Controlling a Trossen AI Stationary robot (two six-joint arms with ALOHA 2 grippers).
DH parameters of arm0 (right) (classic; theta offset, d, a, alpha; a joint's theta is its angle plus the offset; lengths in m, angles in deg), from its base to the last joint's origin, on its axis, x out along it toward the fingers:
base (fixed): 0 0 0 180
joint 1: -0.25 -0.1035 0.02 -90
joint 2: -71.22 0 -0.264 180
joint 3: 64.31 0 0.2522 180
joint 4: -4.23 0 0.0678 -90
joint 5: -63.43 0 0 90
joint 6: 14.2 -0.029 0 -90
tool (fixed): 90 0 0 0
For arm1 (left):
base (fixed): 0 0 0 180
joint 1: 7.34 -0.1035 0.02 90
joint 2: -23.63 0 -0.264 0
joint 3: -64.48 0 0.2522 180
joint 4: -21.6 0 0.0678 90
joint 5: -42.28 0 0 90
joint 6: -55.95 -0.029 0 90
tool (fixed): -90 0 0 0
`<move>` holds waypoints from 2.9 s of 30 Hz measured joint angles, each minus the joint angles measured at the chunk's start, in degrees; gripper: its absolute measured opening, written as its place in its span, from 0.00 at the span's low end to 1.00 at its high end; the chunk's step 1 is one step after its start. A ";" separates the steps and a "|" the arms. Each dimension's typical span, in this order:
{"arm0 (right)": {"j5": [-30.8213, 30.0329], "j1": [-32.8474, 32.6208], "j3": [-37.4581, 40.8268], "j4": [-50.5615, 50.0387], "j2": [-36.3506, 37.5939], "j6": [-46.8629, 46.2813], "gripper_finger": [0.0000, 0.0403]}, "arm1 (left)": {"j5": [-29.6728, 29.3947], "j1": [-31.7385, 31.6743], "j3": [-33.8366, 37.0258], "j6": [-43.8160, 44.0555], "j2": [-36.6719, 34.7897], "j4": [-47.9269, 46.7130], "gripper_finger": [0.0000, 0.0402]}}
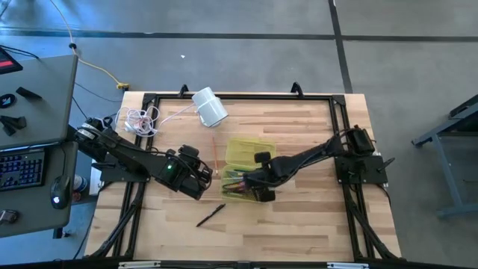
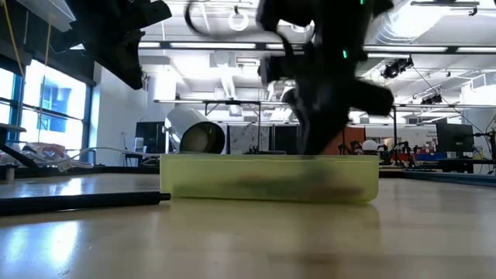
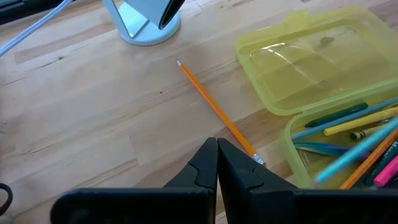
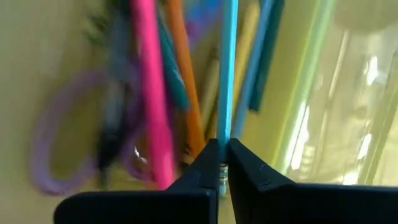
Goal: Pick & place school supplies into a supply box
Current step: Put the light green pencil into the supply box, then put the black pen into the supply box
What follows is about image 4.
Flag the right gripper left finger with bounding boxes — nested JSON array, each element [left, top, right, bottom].
[[53, 139, 220, 224]]

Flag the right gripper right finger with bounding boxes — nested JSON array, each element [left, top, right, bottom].
[[228, 138, 398, 224]]

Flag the yellow translucent supply box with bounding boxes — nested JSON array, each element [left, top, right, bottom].
[[0, 0, 398, 224]]

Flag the light blue marker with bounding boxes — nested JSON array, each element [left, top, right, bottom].
[[230, 0, 276, 139]]

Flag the dark green pencil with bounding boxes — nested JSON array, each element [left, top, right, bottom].
[[156, 12, 191, 111]]

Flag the pink highlighter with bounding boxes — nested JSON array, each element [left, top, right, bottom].
[[129, 0, 177, 191]]

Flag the purple handled scissors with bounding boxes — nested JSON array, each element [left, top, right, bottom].
[[30, 0, 224, 197]]

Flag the tan wooden pencil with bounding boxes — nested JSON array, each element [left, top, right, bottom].
[[200, 46, 220, 133]]

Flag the teal pencil with eraser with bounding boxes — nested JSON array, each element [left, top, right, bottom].
[[216, 0, 239, 197]]

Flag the orange pencil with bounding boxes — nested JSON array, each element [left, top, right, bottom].
[[165, 0, 206, 158]]

